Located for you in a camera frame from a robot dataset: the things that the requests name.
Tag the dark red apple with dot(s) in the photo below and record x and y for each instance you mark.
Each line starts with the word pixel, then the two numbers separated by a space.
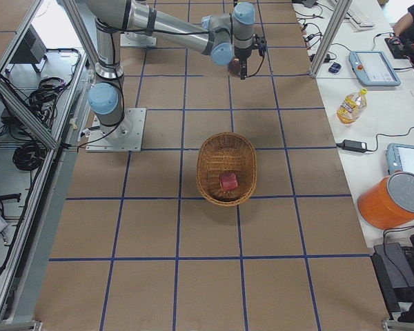
pixel 234 68

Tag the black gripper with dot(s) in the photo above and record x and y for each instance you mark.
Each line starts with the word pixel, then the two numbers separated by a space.
pixel 243 54

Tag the brown wicker basket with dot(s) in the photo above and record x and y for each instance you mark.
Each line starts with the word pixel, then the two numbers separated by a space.
pixel 226 152

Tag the yellow juice bottle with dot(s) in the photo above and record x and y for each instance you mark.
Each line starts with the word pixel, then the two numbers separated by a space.
pixel 352 106

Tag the blue teach pendant near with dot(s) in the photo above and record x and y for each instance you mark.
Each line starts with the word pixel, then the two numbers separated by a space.
pixel 400 157

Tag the white keyboard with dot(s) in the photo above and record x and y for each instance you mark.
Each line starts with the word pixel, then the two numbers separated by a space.
pixel 358 19

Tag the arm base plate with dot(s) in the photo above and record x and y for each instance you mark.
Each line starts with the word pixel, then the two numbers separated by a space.
pixel 126 137
pixel 137 40

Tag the blue teach pendant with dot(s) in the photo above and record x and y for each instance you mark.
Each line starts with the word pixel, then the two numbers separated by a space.
pixel 400 157
pixel 372 68

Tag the grey control box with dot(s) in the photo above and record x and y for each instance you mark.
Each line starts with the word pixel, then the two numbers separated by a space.
pixel 31 51

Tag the black box on table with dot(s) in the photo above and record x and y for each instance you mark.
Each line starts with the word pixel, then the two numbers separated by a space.
pixel 394 275

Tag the blue teach pendant far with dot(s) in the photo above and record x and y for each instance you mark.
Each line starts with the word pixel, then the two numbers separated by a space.
pixel 372 68

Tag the blue computer mouse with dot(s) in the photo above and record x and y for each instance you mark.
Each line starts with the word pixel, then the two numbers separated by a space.
pixel 335 68

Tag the orange bucket with grey lid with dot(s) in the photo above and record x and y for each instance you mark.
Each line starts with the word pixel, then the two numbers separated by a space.
pixel 390 202

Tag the black power adapter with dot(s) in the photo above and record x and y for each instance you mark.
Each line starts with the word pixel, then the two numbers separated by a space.
pixel 352 146

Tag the aluminium frame post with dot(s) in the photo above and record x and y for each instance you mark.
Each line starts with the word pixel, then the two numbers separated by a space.
pixel 332 28

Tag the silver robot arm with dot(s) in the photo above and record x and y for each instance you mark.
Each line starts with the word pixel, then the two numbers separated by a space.
pixel 228 39

